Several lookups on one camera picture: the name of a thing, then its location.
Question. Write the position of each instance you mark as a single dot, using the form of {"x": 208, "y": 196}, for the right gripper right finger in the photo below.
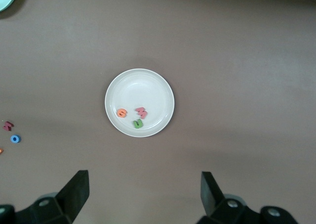
{"x": 212, "y": 196}

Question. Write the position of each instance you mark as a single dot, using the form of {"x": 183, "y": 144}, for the blue foam letter o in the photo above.
{"x": 11, "y": 139}

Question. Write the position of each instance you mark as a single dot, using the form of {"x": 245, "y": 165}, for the pink foam letter m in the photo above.
{"x": 143, "y": 114}

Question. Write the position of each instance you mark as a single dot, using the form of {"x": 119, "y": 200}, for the maroon foam letter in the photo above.
{"x": 7, "y": 127}

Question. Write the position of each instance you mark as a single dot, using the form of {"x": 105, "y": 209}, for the green foam letter u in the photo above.
{"x": 138, "y": 127}

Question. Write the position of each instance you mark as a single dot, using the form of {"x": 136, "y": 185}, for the beige plate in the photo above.
{"x": 143, "y": 90}

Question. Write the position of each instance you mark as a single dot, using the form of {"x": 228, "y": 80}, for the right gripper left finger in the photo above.
{"x": 74, "y": 196}

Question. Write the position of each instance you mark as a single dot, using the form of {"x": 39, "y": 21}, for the orange foam letter g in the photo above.
{"x": 118, "y": 113}

